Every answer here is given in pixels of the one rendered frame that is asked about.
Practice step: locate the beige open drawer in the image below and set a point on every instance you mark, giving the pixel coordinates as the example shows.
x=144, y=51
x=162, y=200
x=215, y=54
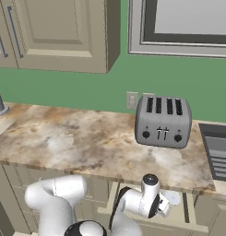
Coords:
x=193, y=213

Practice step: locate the beige base cupboard front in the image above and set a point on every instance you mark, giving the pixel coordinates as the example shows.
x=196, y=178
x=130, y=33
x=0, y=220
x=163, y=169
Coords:
x=97, y=192
x=222, y=218

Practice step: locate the wide beige wall cupboard door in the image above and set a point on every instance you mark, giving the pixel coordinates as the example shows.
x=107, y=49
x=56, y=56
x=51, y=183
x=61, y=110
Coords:
x=62, y=30

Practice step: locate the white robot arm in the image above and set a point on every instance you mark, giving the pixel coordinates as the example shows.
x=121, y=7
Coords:
x=56, y=196

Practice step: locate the grey wall socket plate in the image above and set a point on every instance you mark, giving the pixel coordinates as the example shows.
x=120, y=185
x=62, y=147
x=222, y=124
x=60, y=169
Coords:
x=148, y=93
x=132, y=100

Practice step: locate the grey framed window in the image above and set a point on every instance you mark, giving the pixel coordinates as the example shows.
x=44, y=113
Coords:
x=179, y=18

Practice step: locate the dark grey sink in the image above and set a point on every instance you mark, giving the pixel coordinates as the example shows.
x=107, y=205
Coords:
x=220, y=150

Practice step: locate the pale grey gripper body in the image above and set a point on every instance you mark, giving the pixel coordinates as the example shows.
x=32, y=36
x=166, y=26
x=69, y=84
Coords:
x=172, y=197

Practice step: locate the grey four-slot toaster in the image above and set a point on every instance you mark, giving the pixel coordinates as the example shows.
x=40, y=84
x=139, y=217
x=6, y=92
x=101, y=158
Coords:
x=163, y=129

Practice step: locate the narrow beige wall cupboard door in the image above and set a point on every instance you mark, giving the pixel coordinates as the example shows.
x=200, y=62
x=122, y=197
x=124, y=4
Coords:
x=3, y=61

